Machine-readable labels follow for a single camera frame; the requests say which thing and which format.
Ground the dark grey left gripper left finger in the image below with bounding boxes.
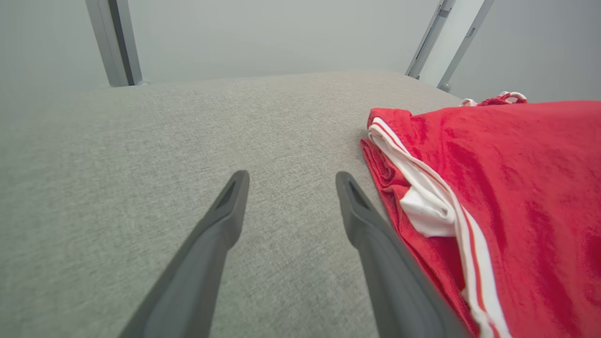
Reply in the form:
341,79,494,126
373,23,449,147
117,170,250,338

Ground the red and white jersey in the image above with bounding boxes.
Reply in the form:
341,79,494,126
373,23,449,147
361,92,601,338

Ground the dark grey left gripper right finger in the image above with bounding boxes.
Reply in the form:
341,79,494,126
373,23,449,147
335,171,470,338

